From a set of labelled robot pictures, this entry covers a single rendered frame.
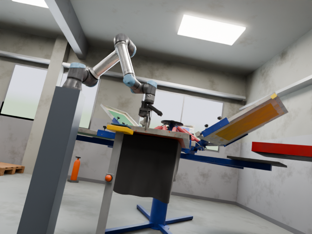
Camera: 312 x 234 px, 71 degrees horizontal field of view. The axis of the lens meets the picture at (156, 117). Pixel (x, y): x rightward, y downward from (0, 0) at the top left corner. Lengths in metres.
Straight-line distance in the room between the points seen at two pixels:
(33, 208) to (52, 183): 0.19
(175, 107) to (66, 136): 4.52
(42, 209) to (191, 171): 4.59
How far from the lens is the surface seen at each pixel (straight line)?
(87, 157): 5.80
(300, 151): 2.13
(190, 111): 5.97
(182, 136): 1.46
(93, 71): 1.87
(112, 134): 2.40
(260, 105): 2.24
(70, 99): 1.69
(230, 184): 6.23
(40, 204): 1.72
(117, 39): 1.70
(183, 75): 6.24
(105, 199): 1.36
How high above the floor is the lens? 0.80
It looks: 11 degrees up
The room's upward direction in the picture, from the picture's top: 9 degrees clockwise
